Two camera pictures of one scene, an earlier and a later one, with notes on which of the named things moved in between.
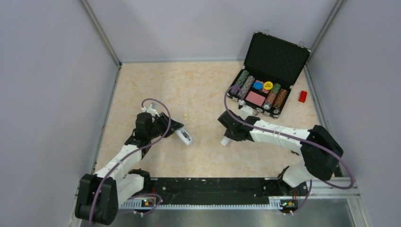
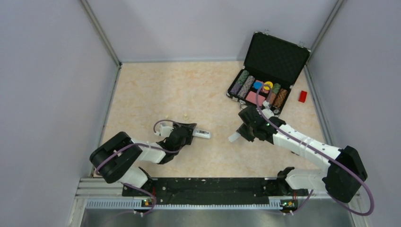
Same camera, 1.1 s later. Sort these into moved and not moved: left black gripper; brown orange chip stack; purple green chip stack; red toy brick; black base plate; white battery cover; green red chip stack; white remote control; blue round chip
Moved: white battery cover; left black gripper; white remote control
Not moved: blue round chip; green red chip stack; black base plate; brown orange chip stack; red toy brick; purple green chip stack
